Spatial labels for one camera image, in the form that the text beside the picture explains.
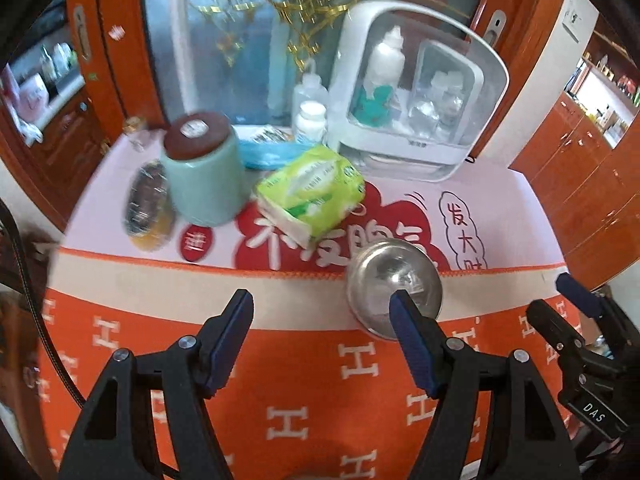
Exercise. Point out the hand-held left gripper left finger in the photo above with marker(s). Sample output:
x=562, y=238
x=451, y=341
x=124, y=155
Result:
x=227, y=345

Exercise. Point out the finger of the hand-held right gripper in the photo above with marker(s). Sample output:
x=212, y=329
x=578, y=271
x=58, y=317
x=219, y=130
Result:
x=550, y=327
x=575, y=290

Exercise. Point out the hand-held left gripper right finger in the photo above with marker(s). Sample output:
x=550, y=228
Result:
x=412, y=345

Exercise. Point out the small steel bowl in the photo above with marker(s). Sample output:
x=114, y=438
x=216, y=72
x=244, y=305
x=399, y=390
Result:
x=385, y=270

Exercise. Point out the orange patterned tablecloth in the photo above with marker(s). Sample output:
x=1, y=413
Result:
x=300, y=360

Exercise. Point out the pink printed tablecloth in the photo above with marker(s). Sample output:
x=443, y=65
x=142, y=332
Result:
x=500, y=210

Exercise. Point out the mint canister brown lid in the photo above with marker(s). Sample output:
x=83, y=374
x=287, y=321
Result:
x=205, y=185

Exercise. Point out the yellow tin can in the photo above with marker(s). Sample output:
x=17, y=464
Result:
x=145, y=200

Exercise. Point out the green tissue pack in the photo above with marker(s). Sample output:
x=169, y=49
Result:
x=310, y=185

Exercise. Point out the blue plastic pack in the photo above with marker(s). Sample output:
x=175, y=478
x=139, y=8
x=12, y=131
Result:
x=265, y=155

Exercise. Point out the white storage box clear window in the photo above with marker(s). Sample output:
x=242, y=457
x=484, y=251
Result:
x=395, y=151

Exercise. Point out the wooden display shelf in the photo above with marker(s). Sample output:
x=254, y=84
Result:
x=615, y=95

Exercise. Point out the clear plastic bottle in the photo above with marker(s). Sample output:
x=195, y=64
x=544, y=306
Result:
x=435, y=110

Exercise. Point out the small glass jar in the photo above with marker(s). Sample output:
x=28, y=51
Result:
x=135, y=132

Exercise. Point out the white pill bottle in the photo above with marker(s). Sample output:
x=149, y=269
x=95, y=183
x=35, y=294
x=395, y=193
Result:
x=310, y=125

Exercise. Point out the wooden kitchen cabinet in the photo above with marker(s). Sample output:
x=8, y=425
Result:
x=65, y=145

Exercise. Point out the clear squeeze bottle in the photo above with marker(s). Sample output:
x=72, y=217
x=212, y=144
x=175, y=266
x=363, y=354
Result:
x=302, y=95

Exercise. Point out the wooden glass sliding door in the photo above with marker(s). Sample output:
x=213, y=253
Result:
x=125, y=85

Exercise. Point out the white bottle green label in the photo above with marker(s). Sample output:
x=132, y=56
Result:
x=382, y=60

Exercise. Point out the pink white container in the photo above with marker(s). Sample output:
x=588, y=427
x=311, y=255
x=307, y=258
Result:
x=32, y=95

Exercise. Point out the wooden wall cabinet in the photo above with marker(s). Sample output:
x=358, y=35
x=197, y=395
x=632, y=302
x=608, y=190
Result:
x=575, y=185

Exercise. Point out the white wall switch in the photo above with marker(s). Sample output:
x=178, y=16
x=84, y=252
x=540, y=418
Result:
x=573, y=20

